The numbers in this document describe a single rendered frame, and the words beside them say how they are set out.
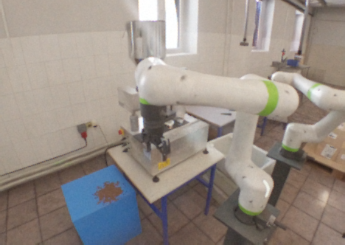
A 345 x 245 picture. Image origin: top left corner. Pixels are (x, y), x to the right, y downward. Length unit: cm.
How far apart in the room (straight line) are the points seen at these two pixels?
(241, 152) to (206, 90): 49
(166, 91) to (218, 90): 14
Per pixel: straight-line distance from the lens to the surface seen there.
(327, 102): 114
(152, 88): 42
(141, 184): 136
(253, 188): 83
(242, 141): 86
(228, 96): 50
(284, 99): 62
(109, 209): 152
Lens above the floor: 171
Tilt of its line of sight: 24 degrees down
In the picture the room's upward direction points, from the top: straight up
